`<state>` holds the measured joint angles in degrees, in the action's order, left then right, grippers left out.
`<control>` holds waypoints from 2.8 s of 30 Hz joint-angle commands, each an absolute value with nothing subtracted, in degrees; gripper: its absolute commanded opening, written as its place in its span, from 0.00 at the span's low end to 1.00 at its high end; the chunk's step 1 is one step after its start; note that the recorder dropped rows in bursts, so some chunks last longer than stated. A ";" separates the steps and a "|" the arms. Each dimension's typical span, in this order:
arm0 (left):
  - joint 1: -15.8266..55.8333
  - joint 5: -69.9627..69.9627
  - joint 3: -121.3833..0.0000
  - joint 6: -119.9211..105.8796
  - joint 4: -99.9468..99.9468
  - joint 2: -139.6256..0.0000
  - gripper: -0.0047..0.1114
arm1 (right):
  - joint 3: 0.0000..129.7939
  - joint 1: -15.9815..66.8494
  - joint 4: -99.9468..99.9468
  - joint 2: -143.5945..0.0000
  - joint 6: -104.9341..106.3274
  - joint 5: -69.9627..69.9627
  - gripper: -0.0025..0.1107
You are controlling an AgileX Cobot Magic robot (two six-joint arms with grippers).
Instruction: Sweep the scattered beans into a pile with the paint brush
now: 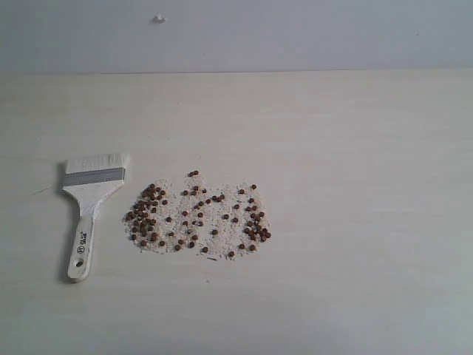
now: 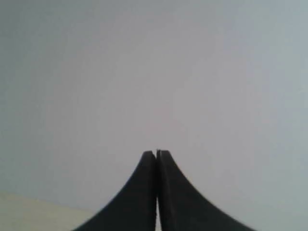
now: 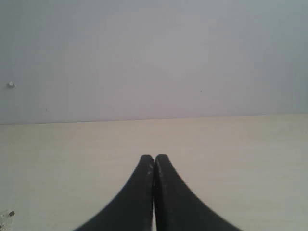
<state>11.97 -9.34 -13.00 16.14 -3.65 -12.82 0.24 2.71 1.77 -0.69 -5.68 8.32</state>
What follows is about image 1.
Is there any small white wall clip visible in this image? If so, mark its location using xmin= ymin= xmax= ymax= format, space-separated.
xmin=152 ymin=14 xmax=167 ymax=24

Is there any pile of rice and beans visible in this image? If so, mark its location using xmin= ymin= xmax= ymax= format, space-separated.
xmin=123 ymin=170 xmax=272 ymax=260

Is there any white wooden paint brush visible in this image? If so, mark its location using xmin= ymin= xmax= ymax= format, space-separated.
xmin=62 ymin=153 xmax=130 ymax=283

